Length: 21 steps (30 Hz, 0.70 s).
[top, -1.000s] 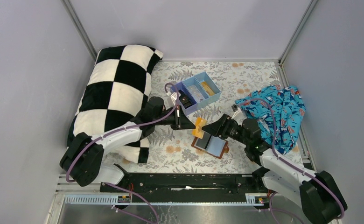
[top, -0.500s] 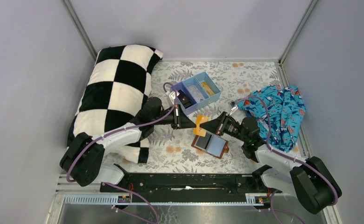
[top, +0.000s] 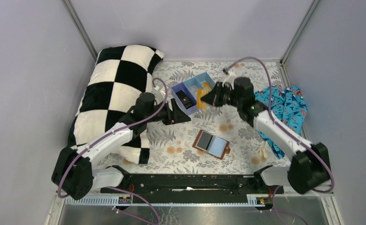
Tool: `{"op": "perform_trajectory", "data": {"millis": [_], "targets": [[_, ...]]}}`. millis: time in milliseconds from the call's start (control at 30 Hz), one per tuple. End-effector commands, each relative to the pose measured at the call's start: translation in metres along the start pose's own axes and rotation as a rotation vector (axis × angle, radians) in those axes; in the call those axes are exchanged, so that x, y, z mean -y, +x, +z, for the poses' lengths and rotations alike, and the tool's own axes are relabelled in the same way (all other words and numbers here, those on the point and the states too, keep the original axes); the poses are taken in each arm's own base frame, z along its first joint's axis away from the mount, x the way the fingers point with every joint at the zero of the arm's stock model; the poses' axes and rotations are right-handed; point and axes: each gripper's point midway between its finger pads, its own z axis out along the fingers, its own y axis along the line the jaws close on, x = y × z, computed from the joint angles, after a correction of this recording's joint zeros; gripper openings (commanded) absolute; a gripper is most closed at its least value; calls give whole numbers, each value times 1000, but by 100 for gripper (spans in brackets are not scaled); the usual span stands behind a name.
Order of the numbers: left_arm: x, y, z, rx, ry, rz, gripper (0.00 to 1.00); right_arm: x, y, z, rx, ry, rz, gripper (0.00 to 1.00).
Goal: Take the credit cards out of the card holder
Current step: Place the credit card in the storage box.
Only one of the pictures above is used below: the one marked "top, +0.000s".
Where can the silver grey credit card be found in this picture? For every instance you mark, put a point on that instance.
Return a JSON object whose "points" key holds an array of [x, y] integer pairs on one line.
{"points": [[194, 90]]}

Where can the beige knotted fabric strip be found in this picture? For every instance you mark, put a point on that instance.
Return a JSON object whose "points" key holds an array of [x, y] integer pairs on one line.
{"points": [[262, 152]]}

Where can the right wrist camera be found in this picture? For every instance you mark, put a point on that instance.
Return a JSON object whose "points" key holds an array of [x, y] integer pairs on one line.
{"points": [[230, 77]]}

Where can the blue compartment organizer box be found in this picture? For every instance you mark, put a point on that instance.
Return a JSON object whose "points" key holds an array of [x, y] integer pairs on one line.
{"points": [[185, 84]]}

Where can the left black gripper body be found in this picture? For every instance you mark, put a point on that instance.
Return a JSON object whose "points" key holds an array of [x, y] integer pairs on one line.
{"points": [[171, 111]]}

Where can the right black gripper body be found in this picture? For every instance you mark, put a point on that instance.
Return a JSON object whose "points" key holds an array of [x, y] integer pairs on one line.
{"points": [[222, 95]]}

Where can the brown leather card holder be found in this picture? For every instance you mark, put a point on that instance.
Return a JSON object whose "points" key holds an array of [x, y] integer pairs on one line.
{"points": [[218, 147]]}

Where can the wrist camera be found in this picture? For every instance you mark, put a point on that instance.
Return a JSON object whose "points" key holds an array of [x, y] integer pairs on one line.
{"points": [[160, 92], [230, 77]]}

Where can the floral table mat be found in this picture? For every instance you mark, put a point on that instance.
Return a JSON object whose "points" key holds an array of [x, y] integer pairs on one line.
{"points": [[171, 148]]}

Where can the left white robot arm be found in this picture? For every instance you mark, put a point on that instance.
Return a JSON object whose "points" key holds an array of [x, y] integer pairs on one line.
{"points": [[74, 173]]}

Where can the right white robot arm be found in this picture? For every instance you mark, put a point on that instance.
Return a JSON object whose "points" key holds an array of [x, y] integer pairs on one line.
{"points": [[309, 162]]}

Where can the black item in box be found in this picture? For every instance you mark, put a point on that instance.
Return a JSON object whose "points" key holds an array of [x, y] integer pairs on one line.
{"points": [[185, 100]]}

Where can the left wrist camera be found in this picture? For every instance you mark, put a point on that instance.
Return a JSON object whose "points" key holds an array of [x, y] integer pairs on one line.
{"points": [[160, 92]]}

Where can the black white checkered pillow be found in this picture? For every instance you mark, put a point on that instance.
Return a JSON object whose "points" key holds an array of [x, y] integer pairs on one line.
{"points": [[120, 75]]}

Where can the white slotted cable duct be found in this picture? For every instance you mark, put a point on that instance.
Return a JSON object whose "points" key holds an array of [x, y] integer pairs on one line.
{"points": [[108, 200]]}

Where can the dark grey credit card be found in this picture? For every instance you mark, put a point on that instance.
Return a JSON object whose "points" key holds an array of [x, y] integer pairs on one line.
{"points": [[204, 140]]}

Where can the blue patterned cloth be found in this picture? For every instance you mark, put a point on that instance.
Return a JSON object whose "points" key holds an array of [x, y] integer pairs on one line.
{"points": [[287, 105]]}

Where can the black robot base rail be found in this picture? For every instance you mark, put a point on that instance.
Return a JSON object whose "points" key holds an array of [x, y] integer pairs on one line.
{"points": [[185, 188]]}

